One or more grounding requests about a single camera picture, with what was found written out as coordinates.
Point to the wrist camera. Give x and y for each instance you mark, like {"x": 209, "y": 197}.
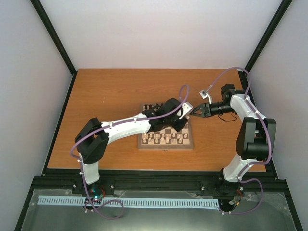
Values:
{"x": 185, "y": 110}
{"x": 205, "y": 95}

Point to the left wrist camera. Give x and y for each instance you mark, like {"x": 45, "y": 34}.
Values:
{"x": 185, "y": 110}

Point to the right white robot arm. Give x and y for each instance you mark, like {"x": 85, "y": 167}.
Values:
{"x": 255, "y": 141}

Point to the light blue cable duct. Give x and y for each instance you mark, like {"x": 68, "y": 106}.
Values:
{"x": 133, "y": 202}

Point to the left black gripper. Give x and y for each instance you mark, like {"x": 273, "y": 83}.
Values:
{"x": 178, "y": 127}

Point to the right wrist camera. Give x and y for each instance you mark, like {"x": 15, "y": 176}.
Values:
{"x": 205, "y": 95}

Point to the wooden chess board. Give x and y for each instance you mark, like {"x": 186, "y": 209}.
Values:
{"x": 182, "y": 140}

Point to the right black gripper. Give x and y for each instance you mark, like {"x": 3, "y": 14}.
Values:
{"x": 205, "y": 109}

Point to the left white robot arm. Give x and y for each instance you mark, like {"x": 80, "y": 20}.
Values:
{"x": 93, "y": 139}

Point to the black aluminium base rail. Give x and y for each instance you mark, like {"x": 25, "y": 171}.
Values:
{"x": 202, "y": 183}

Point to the dark chess pieces row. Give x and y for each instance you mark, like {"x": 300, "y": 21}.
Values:
{"x": 151, "y": 106}

